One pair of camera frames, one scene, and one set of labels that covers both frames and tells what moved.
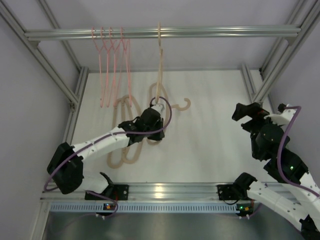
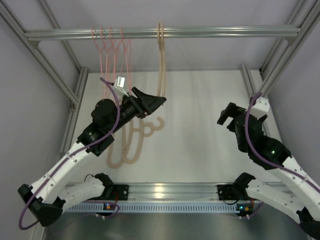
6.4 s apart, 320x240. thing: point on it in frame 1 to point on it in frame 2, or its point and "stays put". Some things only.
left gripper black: [159, 123] to [149, 103]
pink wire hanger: [114, 51] to [121, 41]
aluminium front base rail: [226, 193] stays put
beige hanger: [167, 119] to [162, 84]
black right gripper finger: [254, 124] to [231, 126]
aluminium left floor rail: [74, 106] stays put
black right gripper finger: [254, 110] to [232, 110]
